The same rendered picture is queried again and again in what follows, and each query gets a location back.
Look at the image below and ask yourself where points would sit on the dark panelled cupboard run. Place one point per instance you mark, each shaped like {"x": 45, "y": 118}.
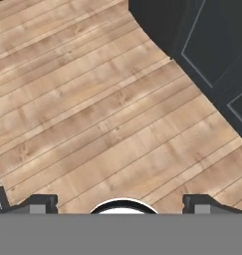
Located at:
{"x": 205, "y": 50}

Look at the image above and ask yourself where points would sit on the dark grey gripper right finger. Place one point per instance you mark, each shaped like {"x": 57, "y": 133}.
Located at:
{"x": 200, "y": 203}

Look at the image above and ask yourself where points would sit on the round black and white object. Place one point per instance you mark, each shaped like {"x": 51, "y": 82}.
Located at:
{"x": 124, "y": 205}

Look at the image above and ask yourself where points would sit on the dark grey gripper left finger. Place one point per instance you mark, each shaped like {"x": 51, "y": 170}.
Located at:
{"x": 39, "y": 203}

